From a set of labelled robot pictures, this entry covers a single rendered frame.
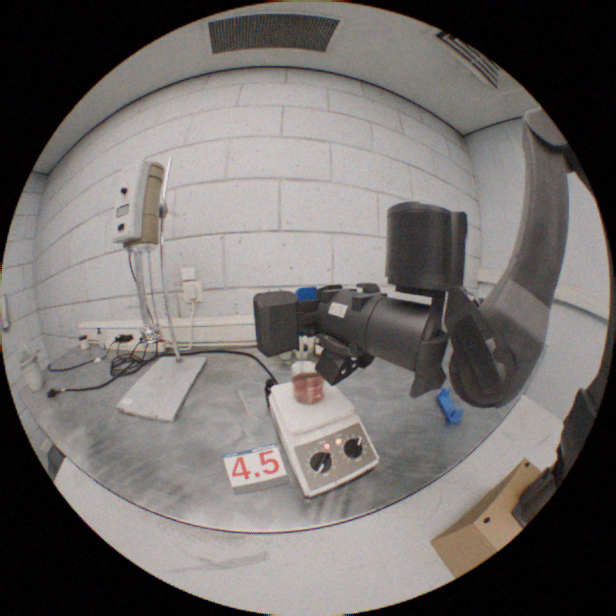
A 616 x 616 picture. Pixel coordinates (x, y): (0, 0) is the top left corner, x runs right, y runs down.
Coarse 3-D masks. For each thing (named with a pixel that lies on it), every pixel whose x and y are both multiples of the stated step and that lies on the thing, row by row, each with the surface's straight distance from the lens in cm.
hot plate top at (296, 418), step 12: (288, 384) 37; (276, 396) 34; (288, 396) 34; (336, 396) 34; (288, 408) 32; (300, 408) 32; (312, 408) 32; (324, 408) 32; (336, 408) 32; (348, 408) 32; (288, 420) 30; (300, 420) 30; (312, 420) 30; (324, 420) 30; (288, 432) 29; (300, 432) 29
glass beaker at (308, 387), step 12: (288, 360) 29; (312, 360) 33; (300, 372) 27; (312, 372) 27; (300, 384) 29; (312, 384) 28; (324, 384) 30; (300, 396) 30; (312, 396) 30; (324, 396) 32
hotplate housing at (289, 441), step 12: (276, 408) 34; (276, 420) 35; (336, 420) 32; (348, 420) 33; (360, 420) 34; (312, 432) 31; (324, 432) 31; (288, 444) 30; (300, 444) 30; (372, 444) 34; (288, 456) 33; (300, 468) 30; (300, 480) 30; (312, 492) 31
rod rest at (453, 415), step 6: (444, 390) 53; (438, 396) 54; (444, 396) 54; (444, 402) 52; (450, 402) 53; (444, 408) 51; (450, 408) 51; (462, 408) 48; (450, 414) 50; (456, 414) 48; (450, 420) 48; (456, 420) 49
